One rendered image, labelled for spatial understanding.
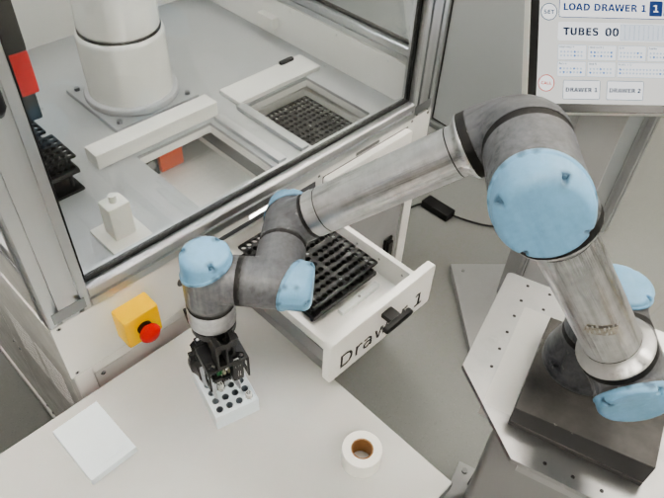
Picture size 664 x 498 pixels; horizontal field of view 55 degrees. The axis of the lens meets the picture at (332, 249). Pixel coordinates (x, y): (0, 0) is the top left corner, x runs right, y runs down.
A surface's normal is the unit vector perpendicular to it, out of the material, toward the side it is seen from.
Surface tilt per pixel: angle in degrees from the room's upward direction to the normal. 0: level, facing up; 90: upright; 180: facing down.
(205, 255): 0
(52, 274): 90
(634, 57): 50
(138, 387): 0
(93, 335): 90
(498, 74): 90
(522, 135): 31
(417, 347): 0
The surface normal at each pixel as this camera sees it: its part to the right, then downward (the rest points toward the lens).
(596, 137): 0.04, 0.71
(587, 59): 0.05, 0.09
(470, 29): -0.75, 0.44
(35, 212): 0.71, 0.52
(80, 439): 0.04, -0.71
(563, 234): -0.15, 0.60
